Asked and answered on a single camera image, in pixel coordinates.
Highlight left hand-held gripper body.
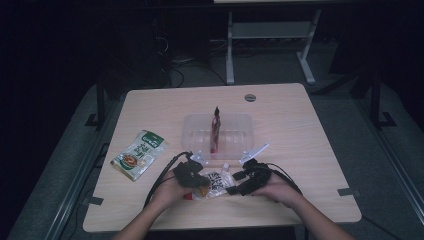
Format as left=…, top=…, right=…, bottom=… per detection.
left=172, top=151, right=210, bottom=188

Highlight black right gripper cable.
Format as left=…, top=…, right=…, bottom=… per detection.
left=265, top=162, right=305, bottom=197

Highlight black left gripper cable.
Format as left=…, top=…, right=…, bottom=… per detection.
left=143, top=151, right=194, bottom=210

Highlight red and black snack packet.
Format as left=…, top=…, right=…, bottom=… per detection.
left=209, top=106, right=222, bottom=155

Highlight green and white snack packet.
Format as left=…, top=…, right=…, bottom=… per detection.
left=110, top=129, right=170, bottom=182

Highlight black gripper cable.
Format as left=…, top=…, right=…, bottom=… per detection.
left=265, top=162, right=305, bottom=197
left=143, top=151, right=194, bottom=210

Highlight orange and white snack packet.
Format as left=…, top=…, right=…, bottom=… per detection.
left=184, top=162, right=236, bottom=201

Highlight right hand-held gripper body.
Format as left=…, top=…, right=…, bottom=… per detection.
left=239, top=143, right=273, bottom=196

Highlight person's left hand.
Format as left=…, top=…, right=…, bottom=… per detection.
left=151, top=170, right=195, bottom=215

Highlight white metal desk frame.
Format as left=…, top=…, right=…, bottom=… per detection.
left=213, top=0, right=323, bottom=86

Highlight grey table bracket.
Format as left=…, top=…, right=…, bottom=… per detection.
left=337, top=187, right=362, bottom=197
left=81, top=196, right=105, bottom=207

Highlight clear plastic container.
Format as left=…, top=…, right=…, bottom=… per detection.
left=181, top=113, right=255, bottom=161

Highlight black floor cables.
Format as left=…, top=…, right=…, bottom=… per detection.
left=156, top=36, right=228, bottom=88

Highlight black metal stand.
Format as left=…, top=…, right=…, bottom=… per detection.
left=369, top=70, right=398, bottom=130
left=84, top=71, right=108, bottom=130

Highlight person's right hand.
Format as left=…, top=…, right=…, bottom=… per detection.
left=252, top=172, right=303, bottom=209

